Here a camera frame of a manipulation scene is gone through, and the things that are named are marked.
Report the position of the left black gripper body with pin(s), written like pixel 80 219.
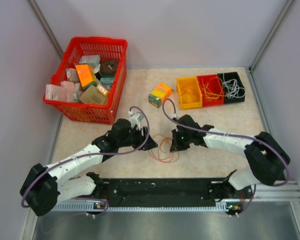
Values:
pixel 137 140

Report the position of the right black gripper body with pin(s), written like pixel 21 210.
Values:
pixel 184 138

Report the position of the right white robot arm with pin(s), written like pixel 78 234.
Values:
pixel 266 159

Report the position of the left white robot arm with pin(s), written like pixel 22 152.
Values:
pixel 47 186

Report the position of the yellow plastic bin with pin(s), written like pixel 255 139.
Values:
pixel 190 95

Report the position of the orange green sponge pack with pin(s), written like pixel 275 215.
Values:
pixel 159 94

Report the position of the red plastic bin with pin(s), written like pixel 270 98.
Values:
pixel 211 89

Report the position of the brown cardboard box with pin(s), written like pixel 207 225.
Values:
pixel 97 95

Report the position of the black plastic bin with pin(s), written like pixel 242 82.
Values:
pixel 233 88

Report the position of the brown round tape roll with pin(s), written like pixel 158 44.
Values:
pixel 109 67

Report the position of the orange box in basket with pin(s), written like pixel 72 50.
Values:
pixel 86 75

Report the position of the pink clear box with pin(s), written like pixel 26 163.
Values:
pixel 61 94

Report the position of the teal white box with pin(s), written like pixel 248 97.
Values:
pixel 91 60

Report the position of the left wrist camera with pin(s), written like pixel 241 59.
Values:
pixel 135 119

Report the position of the grey cable duct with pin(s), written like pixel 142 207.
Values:
pixel 95 206

